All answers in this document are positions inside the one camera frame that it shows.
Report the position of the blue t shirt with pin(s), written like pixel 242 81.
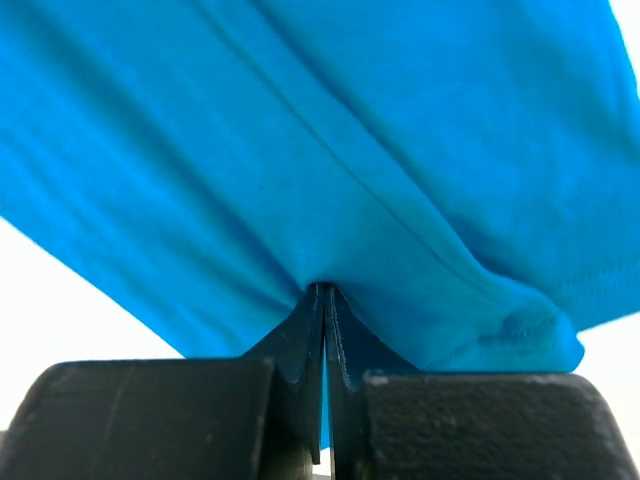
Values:
pixel 466 172

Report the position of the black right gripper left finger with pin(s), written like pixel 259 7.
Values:
pixel 256 416

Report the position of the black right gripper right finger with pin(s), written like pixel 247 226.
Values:
pixel 390 420

